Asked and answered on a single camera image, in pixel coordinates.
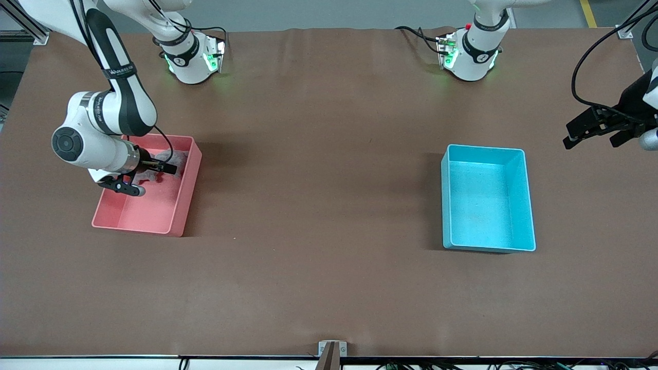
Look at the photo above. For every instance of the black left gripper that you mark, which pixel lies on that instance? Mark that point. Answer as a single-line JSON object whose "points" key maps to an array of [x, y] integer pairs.
{"points": [[631, 104]]}

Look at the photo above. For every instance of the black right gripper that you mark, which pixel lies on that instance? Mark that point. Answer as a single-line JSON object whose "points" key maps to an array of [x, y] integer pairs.
{"points": [[146, 158]]}

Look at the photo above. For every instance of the right arm base connector plate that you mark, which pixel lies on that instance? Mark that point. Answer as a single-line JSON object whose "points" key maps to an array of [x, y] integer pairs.
{"points": [[215, 54]]}

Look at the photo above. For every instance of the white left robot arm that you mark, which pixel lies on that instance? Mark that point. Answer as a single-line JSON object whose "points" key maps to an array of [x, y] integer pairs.
{"points": [[473, 61]]}

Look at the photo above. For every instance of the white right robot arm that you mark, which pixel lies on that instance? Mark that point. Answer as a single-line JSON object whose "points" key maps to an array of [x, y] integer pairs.
{"points": [[97, 149]]}

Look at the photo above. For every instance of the left arm base connector plate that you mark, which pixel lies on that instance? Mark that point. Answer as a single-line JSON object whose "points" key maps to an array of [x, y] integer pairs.
{"points": [[446, 51]]}

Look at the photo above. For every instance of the pink plastic box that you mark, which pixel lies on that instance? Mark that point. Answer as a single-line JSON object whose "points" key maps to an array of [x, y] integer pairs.
{"points": [[149, 216]]}

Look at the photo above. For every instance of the blue plastic box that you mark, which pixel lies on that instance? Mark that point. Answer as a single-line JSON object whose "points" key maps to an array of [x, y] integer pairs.
{"points": [[483, 205]]}

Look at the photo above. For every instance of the brown table mat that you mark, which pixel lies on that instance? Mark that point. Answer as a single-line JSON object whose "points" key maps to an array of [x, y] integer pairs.
{"points": [[360, 288]]}

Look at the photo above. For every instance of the aluminium frame profile with foot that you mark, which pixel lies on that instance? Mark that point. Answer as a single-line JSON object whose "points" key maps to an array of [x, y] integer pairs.
{"points": [[624, 32], [40, 38]]}

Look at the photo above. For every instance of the brown post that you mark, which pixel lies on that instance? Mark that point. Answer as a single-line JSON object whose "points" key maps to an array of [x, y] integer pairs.
{"points": [[329, 359]]}

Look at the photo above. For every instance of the grey metal bracket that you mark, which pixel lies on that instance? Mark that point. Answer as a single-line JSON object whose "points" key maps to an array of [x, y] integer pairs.
{"points": [[343, 349]]}

